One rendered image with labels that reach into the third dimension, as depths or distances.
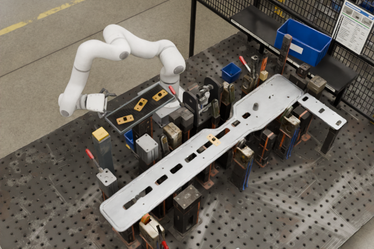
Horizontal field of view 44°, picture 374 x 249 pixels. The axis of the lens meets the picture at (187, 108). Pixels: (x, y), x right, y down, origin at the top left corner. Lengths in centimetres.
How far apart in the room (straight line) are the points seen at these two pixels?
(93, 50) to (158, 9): 258
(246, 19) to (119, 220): 164
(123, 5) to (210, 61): 186
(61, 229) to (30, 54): 231
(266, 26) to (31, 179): 177
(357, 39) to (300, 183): 91
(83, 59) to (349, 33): 155
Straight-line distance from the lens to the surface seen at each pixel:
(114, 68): 428
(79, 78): 248
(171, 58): 260
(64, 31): 473
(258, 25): 317
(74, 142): 292
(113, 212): 230
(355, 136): 313
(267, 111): 268
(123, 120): 239
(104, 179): 232
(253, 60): 265
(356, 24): 286
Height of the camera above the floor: 304
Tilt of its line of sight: 51 degrees down
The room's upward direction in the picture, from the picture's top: 3 degrees clockwise
